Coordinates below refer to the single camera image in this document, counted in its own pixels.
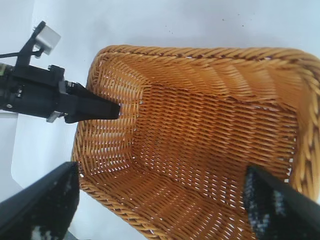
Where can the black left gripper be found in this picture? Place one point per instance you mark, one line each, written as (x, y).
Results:
(32, 92)

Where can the tan woven wicker basket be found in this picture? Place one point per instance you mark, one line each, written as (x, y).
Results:
(200, 125)

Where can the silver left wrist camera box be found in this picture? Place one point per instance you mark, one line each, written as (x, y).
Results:
(47, 38)

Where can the black left camera mount bracket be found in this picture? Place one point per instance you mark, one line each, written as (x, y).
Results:
(25, 56)

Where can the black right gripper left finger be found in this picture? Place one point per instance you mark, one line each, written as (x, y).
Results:
(37, 215)

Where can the speckled black right gripper right finger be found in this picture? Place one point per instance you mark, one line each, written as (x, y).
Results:
(287, 215)

